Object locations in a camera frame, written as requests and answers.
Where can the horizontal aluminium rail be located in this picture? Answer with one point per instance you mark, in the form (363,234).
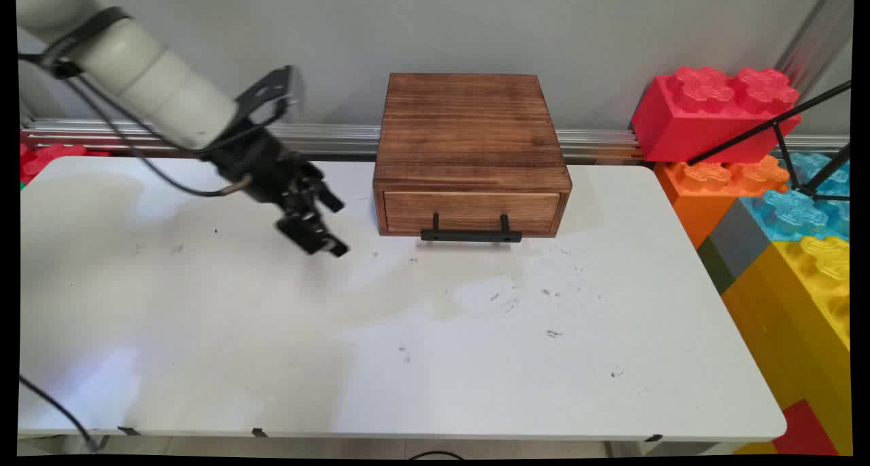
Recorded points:
(326,138)

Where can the small red toy brick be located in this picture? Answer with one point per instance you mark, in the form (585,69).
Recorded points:
(805,428)

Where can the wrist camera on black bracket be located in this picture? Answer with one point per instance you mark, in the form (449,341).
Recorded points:
(272,89)

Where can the slanted aluminium post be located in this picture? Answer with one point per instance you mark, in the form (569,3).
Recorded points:
(812,41)

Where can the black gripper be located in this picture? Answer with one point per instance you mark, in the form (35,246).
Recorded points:
(265,170)

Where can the wooden drawer front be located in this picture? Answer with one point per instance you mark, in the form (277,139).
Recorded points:
(469,208)

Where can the large red toy brick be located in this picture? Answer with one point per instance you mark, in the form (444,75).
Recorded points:
(700,119)

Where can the translucent blue toy brick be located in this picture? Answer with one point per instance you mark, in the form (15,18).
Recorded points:
(795,211)

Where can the brown wooden drawer cabinet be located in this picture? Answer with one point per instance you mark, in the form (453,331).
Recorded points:
(469,126)

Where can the red toy brick behind table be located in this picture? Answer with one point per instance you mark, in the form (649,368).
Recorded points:
(47,157)

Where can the large yellow toy brick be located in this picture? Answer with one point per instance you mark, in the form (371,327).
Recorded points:
(795,316)

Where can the large orange toy brick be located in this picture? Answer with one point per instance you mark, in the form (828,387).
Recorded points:
(700,194)

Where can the black tripod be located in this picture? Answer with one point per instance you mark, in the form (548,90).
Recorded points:
(781,123)

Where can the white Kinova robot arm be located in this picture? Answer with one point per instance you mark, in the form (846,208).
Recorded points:
(146,79)

